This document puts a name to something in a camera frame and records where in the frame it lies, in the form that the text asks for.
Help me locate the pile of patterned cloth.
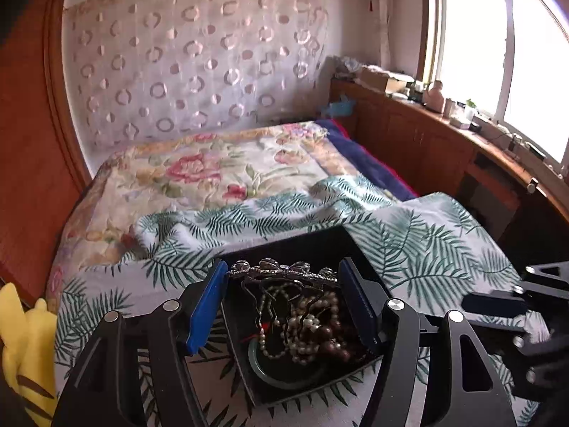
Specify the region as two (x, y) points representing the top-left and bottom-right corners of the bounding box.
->
(333, 56), (366, 79)

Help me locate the light blue bag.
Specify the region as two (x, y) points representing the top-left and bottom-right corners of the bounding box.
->
(321, 95), (357, 119)

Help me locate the dark blue blanket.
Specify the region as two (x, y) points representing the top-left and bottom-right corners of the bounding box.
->
(315, 118), (419, 203)

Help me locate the floral blanket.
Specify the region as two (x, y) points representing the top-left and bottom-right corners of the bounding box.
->
(47, 120), (362, 312)

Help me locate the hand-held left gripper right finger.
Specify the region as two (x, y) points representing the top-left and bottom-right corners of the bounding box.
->
(339, 257), (516, 427)

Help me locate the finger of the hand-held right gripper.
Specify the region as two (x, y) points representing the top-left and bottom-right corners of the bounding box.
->
(461, 263), (569, 321)
(471, 316), (562, 362)

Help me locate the brown wooden bead bracelet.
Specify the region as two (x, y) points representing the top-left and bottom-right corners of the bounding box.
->
(310, 319), (371, 364)

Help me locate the beige window curtain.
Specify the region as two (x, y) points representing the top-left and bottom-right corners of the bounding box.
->
(358, 0), (394, 70)

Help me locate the leaf print cloth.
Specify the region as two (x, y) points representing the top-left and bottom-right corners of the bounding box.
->
(53, 175), (552, 427)

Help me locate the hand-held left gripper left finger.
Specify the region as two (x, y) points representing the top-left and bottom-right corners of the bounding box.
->
(51, 259), (228, 427)

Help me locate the black square box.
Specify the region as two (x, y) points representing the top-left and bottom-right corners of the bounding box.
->
(220, 226), (393, 406)

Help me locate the cardboard box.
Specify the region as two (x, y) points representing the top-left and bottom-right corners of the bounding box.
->
(358, 67), (414, 95)

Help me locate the window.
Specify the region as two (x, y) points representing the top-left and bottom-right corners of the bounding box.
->
(418, 0), (569, 166)

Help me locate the yellow plush toy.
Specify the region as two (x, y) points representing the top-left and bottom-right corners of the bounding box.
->
(0, 282), (59, 427)

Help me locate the rhinestone hair comb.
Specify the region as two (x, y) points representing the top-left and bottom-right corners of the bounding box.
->
(228, 258), (339, 334)

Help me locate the wooden side cabinet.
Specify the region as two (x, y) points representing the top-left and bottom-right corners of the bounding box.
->
(329, 78), (569, 250)

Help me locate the pink kettle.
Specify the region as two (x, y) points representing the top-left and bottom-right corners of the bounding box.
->
(422, 79), (446, 113)

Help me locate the white pearl necklace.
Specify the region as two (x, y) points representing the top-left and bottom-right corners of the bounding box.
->
(254, 285), (350, 365)

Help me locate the green jade bangle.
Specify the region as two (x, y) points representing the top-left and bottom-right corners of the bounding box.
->
(248, 337), (330, 391)

